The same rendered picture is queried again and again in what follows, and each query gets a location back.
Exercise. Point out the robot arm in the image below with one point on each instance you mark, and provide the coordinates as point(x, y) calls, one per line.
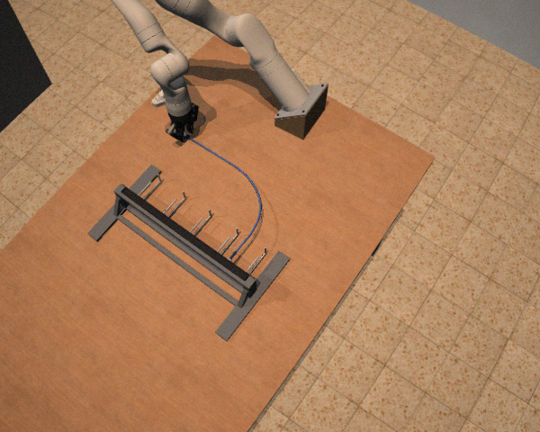
point(244, 30)

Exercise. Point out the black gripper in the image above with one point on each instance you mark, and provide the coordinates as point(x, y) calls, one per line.
point(178, 123)

